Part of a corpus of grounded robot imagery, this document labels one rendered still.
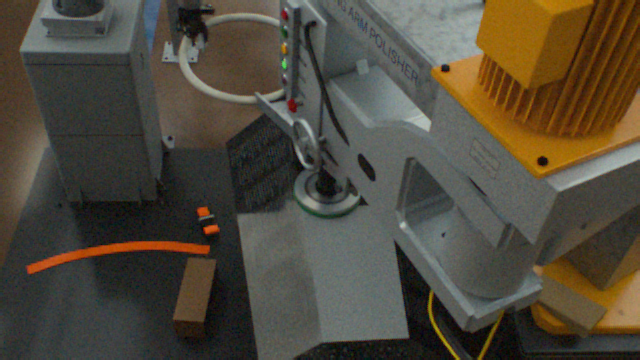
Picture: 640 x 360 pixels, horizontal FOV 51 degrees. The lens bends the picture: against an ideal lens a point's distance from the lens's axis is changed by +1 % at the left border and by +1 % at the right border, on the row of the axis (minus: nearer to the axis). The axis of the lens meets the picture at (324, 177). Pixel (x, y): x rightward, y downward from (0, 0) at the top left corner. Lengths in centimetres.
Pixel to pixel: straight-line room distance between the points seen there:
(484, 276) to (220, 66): 286
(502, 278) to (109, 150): 204
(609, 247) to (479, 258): 76
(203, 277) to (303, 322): 94
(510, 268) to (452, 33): 47
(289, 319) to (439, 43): 98
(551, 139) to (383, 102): 60
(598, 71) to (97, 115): 223
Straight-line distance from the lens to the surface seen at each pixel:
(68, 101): 286
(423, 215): 153
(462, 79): 114
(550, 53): 92
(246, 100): 231
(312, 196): 208
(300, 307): 191
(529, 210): 108
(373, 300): 189
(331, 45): 160
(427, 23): 131
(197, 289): 272
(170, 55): 408
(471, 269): 136
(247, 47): 413
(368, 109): 155
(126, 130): 292
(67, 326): 287
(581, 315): 201
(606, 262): 207
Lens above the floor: 236
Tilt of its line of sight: 46 degrees down
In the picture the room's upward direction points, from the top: 5 degrees clockwise
